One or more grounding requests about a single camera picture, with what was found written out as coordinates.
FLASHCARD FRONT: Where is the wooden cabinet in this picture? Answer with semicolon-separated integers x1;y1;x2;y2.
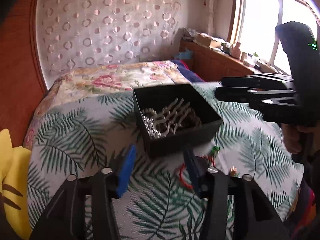
180;39;261;81

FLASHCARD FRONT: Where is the pink ceramic jar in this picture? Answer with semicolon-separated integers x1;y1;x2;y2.
230;41;242;60

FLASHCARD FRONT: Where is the palm leaf print cloth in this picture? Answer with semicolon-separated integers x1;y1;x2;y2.
27;82;304;239

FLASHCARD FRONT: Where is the person's right hand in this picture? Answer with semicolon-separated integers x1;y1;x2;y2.
281;124;314;154

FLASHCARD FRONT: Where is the brown wooden bead bracelet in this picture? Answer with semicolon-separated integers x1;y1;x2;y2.
184;109;202;131

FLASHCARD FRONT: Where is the cardboard box on cabinet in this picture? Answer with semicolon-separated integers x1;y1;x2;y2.
195;34;222;48

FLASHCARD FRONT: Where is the circle pattern lace curtain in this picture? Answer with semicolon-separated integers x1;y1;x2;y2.
37;0;182;75

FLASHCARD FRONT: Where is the floral quilt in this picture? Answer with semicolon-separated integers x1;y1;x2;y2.
23;61;191;150

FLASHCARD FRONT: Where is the yellow plush toy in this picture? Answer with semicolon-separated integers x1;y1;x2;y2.
1;129;31;239

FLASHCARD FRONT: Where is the red woven bracelet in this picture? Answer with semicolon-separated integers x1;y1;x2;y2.
177;154;216;191

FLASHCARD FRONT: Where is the green gem silver pendant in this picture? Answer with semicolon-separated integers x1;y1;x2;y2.
208;146;220;158

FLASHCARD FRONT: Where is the navy blue blanket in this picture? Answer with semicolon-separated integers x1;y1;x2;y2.
172;60;204;83

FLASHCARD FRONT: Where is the black cardboard jewelry box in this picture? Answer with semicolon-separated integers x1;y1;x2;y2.
133;83;223;159

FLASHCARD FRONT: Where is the window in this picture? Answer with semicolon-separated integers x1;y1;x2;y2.
229;0;319;75

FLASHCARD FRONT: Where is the silver chain necklace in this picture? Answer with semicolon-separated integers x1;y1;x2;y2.
152;97;193;137

